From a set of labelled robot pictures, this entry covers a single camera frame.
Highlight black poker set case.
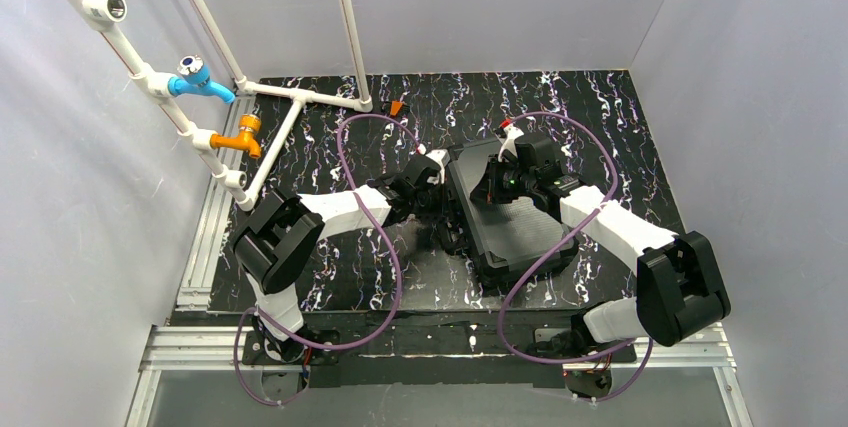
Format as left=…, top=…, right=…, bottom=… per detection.
left=437, top=139, right=579, bottom=294

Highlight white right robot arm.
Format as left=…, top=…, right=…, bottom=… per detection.
left=470, top=127, right=731, bottom=355

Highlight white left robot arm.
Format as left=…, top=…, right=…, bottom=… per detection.
left=225, top=149, right=449, bottom=354

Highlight small orange black clip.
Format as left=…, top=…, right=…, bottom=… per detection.
left=380, top=100, right=409, bottom=118

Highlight orange plastic faucet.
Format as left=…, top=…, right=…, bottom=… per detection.
left=209, top=114, right=261, bottom=159

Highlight blue plastic faucet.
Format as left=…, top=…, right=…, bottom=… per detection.
left=167, top=55, right=236, bottom=104

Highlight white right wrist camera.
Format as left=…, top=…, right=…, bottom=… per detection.
left=496, top=121, right=524, bottom=163

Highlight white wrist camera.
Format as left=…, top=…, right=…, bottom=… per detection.
left=425, top=149, right=450, bottom=185
left=496, top=121, right=524, bottom=163

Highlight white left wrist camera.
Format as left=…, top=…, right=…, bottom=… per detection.
left=425, top=149, right=450, bottom=185

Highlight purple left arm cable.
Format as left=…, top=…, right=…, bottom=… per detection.
left=233, top=112, right=429, bottom=409

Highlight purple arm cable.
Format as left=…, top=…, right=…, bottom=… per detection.
left=233, top=112, right=429, bottom=409
left=496, top=111, right=655, bottom=403

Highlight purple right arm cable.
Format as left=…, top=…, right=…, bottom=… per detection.
left=496, top=111, right=655, bottom=403

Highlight aluminium rail frame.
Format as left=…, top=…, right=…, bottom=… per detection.
left=125, top=95, right=755, bottom=427

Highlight white pvc pipe frame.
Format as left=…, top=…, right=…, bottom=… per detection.
left=67, top=0, right=373, bottom=211

